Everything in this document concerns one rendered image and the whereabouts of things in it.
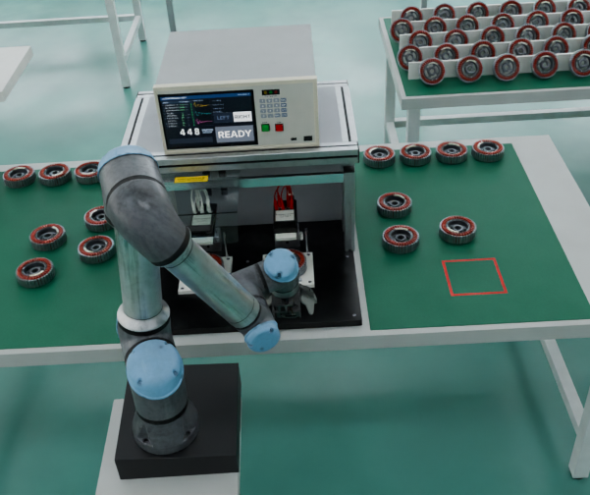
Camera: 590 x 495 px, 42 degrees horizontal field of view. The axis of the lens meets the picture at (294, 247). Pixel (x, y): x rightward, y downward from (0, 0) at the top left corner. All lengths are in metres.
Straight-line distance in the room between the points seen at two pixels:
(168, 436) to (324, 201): 0.99
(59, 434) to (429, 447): 1.34
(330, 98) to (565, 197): 0.85
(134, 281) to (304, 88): 0.76
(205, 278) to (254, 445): 1.39
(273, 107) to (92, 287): 0.77
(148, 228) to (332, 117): 1.04
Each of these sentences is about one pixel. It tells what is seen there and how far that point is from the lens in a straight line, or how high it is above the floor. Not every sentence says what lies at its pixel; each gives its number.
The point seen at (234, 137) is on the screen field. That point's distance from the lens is 2.15.
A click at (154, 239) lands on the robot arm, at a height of 1.39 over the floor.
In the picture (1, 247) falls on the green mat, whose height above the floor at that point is 0.75.
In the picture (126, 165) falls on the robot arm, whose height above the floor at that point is 1.47.
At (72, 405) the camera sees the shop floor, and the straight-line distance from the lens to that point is 3.08.
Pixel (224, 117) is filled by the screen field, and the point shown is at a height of 1.22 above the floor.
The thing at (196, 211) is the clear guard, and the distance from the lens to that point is 2.02.
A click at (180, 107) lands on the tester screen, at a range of 2.12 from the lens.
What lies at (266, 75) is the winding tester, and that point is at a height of 1.32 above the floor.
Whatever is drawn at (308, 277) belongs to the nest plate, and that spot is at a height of 0.78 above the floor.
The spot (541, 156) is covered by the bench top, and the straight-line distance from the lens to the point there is 2.88.
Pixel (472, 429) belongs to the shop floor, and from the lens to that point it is 2.86.
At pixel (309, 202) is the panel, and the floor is 0.84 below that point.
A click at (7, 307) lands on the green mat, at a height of 0.75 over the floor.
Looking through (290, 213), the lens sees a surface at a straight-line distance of 2.23.
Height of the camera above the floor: 2.20
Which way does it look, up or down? 38 degrees down
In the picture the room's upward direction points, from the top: 4 degrees counter-clockwise
